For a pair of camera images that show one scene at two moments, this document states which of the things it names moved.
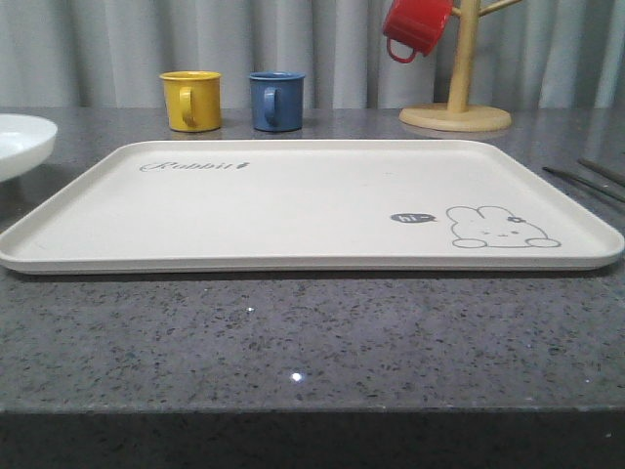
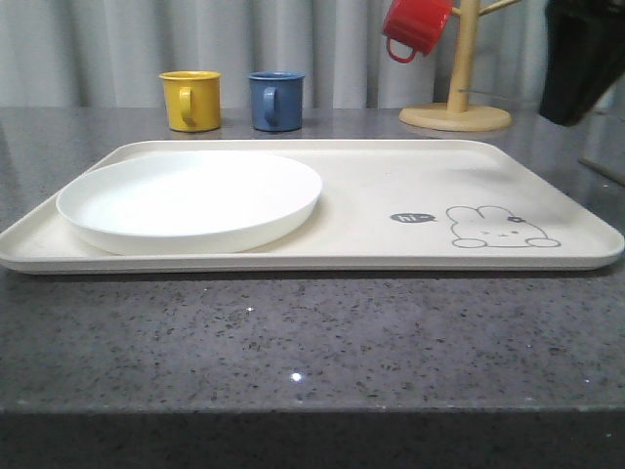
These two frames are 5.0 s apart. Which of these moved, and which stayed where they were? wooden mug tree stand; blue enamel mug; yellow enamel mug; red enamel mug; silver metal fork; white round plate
Moved: silver metal fork; white round plate
Stayed: yellow enamel mug; wooden mug tree stand; blue enamel mug; red enamel mug
